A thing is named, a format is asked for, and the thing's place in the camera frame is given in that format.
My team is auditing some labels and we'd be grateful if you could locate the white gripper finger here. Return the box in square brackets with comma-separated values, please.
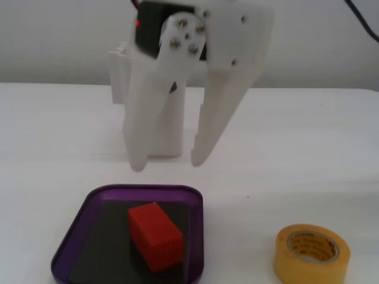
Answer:
[129, 14, 208, 173]
[190, 66, 253, 168]

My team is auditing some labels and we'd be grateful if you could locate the red cube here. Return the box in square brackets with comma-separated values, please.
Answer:
[127, 202, 184, 273]

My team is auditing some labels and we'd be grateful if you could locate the purple metal tray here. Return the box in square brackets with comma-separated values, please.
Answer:
[50, 184, 205, 284]

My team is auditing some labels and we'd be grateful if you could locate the white plastic pen holder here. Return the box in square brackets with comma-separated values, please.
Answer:
[108, 41, 187, 159]

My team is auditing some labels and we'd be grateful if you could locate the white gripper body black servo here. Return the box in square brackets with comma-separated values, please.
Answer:
[130, 0, 276, 89]

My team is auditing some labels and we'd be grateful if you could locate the yellow tape roll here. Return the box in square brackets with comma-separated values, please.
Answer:
[273, 224, 351, 284]

